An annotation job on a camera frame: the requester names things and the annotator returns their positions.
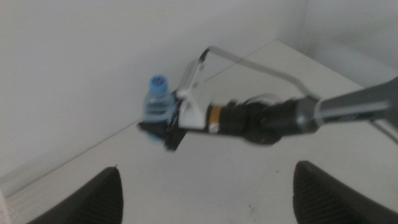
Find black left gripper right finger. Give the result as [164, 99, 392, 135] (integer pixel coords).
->
[292, 160, 398, 224]

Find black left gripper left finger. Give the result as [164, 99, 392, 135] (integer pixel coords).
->
[27, 166, 124, 224]

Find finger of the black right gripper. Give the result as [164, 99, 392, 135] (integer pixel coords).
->
[137, 121, 170, 141]

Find clear water bottle blue cap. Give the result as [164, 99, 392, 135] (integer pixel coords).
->
[142, 74, 178, 144]

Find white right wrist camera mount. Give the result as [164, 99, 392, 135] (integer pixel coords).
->
[175, 58, 215, 130]

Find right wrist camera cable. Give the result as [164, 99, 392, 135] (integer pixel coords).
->
[198, 45, 320, 101]

